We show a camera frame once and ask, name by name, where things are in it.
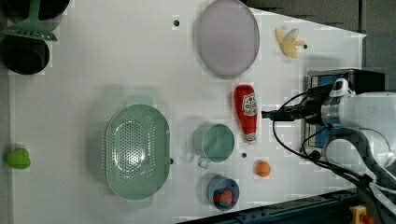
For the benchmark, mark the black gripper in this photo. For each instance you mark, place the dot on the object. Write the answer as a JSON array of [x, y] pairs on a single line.
[[309, 109]]

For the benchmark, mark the red ketchup bottle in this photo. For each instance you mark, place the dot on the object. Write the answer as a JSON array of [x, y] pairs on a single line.
[[247, 111]]

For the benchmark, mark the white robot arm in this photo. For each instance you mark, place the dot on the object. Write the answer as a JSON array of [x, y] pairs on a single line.
[[360, 145]]

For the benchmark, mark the green strainer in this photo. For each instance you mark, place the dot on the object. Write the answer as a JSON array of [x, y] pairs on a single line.
[[137, 144]]

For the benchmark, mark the black toaster oven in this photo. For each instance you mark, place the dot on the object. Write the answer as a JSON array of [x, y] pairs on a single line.
[[360, 81]]

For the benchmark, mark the orange fruit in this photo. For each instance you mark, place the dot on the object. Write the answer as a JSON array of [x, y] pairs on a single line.
[[263, 169]]

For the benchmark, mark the green cup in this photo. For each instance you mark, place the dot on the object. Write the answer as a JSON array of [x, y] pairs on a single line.
[[212, 142]]

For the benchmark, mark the peeled toy banana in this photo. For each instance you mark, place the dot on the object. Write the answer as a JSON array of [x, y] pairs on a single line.
[[289, 42]]

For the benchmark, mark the grey round plate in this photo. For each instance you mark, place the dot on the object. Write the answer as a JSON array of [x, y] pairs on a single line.
[[228, 37]]

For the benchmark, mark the blue cup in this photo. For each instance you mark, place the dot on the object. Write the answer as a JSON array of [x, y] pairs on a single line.
[[220, 182]]

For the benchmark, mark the toy strawberry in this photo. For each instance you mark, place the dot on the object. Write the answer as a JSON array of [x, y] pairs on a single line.
[[223, 198]]

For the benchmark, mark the yellow red emergency button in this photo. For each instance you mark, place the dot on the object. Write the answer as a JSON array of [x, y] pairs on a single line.
[[360, 216]]

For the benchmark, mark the green slotted spatula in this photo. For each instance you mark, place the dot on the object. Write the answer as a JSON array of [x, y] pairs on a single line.
[[31, 27]]

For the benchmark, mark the black cylinder holder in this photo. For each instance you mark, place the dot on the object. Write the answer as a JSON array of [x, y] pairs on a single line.
[[24, 56], [48, 9]]

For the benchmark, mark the green toy pepper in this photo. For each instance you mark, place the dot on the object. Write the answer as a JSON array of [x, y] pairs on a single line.
[[18, 158]]

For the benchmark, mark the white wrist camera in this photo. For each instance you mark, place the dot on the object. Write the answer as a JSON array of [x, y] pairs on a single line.
[[340, 88]]

